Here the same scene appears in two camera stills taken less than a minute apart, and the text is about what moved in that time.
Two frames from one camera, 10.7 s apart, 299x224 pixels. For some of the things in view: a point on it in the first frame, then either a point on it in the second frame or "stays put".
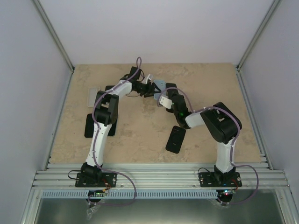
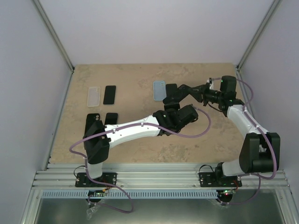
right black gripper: x=174 y=94 to x=200 y=96
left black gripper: x=150 y=91 to x=167 y=107
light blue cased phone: x=161 y=85 stays put
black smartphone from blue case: x=171 y=91 stays put
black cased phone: x=89 y=129 stays put
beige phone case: x=92 y=92 stays put
